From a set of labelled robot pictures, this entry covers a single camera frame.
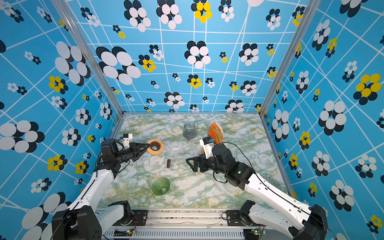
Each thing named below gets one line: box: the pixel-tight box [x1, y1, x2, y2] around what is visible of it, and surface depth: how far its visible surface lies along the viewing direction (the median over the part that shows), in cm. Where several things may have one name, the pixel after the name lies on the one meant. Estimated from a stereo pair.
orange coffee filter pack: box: [208, 122, 224, 145], surface depth 101 cm
